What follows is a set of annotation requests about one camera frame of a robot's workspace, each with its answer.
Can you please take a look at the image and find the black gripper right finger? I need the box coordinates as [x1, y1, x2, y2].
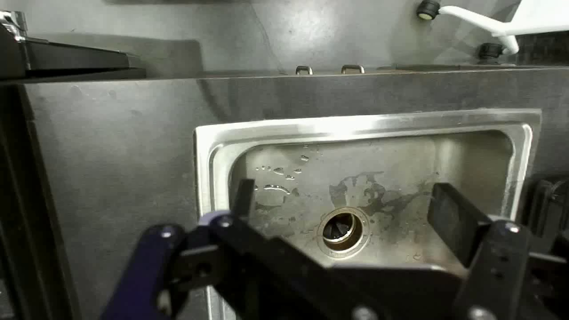
[424, 181, 569, 320]

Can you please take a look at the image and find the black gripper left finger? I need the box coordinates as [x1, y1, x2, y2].
[99, 175, 380, 320]

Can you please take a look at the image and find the stainless steel sink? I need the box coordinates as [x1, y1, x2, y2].
[193, 106, 542, 320]

